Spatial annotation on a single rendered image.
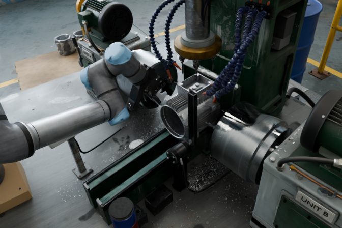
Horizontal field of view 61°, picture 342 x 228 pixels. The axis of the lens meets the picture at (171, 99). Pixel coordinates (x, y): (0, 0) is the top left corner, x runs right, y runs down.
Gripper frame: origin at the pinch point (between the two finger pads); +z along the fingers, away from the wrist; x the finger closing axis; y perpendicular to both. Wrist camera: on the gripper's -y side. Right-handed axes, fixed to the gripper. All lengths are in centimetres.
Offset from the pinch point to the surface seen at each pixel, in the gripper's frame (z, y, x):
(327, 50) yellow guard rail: 184, 165, 18
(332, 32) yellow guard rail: 167, 174, 19
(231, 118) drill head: -2.1, 9.6, -30.9
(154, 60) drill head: -0.2, 15.5, 17.5
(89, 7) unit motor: -18, 19, 58
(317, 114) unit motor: -18, 18, -57
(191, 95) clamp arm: -14.5, 6.8, -20.2
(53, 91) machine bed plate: 17, -28, 86
